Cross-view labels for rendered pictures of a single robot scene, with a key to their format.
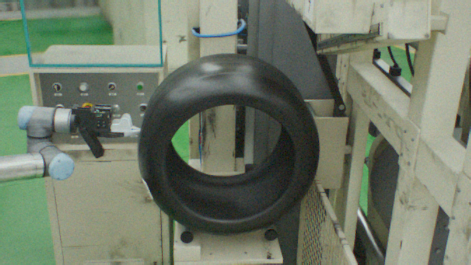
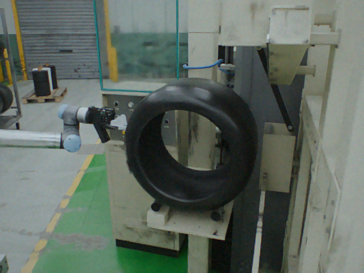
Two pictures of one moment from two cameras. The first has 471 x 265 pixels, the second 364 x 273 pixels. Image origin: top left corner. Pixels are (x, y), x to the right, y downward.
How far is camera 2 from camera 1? 0.58 m
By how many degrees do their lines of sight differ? 19
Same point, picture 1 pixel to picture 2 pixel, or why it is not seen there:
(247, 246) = (203, 223)
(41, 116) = (70, 111)
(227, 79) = (181, 91)
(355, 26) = (255, 40)
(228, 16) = (207, 54)
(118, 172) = not seen: hidden behind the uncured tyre
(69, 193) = (119, 172)
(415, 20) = (297, 28)
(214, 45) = (197, 75)
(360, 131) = (306, 148)
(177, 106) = (145, 108)
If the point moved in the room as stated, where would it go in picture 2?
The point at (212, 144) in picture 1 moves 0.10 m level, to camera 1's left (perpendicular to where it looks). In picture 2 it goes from (194, 147) to (177, 145)
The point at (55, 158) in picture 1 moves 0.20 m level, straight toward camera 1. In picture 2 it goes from (68, 137) to (50, 154)
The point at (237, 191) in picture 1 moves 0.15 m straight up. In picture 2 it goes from (206, 182) to (206, 155)
